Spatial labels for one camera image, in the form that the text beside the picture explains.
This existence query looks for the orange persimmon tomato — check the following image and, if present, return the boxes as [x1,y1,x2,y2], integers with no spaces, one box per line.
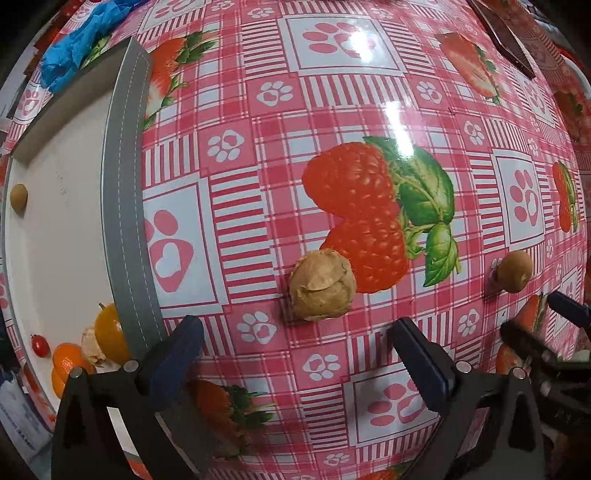
[94,303,131,365]

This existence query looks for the tan walnut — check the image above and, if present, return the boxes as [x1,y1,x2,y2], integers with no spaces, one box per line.
[80,326,107,367]
[288,249,356,321]

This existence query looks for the large orange mandarin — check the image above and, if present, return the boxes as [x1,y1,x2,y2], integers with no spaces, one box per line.
[52,343,96,383]

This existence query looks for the small orange mandarin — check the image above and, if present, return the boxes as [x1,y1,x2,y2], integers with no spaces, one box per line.
[51,368,67,399]

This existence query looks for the red cherry tomato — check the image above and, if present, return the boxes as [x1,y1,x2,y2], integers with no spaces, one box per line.
[31,334,50,358]

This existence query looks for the white grey-rimmed tray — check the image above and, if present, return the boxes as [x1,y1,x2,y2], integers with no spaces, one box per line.
[2,36,167,480]

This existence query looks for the pink strawberry tablecloth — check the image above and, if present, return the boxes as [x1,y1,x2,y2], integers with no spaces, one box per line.
[0,0,591,480]

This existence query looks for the black smartphone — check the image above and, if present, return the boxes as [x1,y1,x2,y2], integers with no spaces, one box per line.
[467,0,536,80]

